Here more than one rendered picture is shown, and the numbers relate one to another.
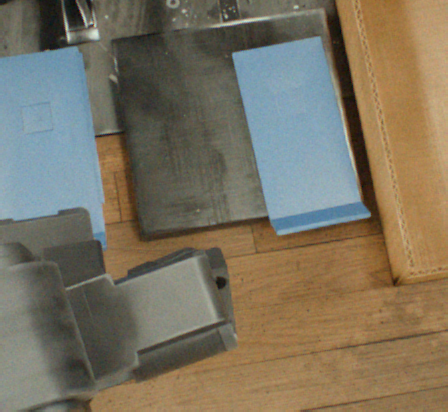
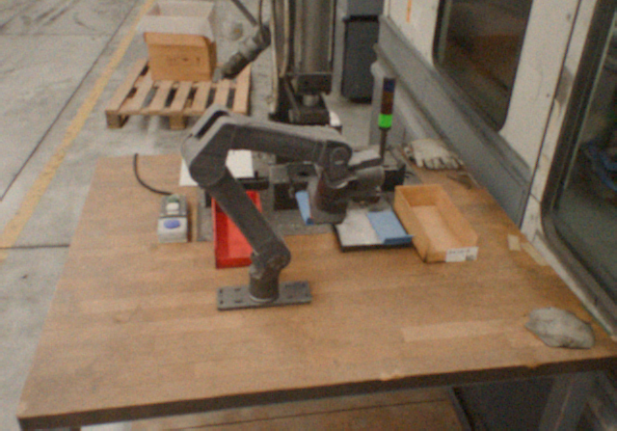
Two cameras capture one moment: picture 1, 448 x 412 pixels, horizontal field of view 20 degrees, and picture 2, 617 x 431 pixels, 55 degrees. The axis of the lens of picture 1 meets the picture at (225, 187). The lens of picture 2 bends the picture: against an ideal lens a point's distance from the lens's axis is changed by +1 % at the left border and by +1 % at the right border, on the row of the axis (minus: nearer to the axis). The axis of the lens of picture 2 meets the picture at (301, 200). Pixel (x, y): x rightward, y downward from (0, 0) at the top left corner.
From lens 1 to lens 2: 95 cm
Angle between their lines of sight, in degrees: 45
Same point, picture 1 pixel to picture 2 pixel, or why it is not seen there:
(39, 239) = not seen: hidden behind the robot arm
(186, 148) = (354, 229)
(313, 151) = (393, 230)
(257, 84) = (374, 218)
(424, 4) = (421, 211)
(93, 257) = not seen: hidden behind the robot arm
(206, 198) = (362, 239)
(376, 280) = (417, 261)
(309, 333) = (398, 272)
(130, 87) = not seen: hidden behind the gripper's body
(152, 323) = (362, 157)
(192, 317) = (373, 156)
